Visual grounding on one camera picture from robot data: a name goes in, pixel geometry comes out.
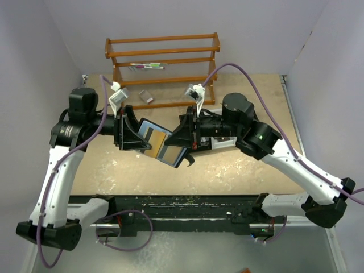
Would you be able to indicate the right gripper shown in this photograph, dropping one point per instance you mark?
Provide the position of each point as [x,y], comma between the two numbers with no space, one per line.
[186,135]

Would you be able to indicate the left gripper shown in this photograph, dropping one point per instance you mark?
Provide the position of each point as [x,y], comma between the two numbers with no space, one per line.
[126,136]

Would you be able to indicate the dark credit card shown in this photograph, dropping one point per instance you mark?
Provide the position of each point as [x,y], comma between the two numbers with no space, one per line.
[223,138]

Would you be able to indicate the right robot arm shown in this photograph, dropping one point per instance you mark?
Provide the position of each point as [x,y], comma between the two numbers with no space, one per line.
[323,201]

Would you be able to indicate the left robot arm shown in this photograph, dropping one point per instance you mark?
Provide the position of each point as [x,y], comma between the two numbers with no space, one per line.
[51,223]

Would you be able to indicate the black left bin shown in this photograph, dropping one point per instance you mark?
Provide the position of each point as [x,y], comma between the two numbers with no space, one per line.
[190,134]

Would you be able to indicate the white middle bin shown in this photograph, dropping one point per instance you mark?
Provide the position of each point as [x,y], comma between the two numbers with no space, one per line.
[218,142]

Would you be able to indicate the small grey box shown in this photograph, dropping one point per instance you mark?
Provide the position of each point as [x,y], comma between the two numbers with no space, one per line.
[146,96]

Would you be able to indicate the coloured pens on rack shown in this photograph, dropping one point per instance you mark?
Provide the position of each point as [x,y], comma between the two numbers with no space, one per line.
[146,66]

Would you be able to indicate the wooden three-tier rack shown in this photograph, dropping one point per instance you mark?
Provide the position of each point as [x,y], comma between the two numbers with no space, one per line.
[188,58]

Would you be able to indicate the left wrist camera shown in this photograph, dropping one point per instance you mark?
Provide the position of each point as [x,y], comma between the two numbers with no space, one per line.
[119,96]

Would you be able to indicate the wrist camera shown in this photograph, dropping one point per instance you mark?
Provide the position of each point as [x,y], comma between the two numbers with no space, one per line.
[197,94]
[119,96]

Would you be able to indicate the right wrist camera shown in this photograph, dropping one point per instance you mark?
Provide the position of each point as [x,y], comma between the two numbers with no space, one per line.
[197,94]

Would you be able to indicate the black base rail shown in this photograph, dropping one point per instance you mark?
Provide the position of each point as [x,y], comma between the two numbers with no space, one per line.
[237,214]

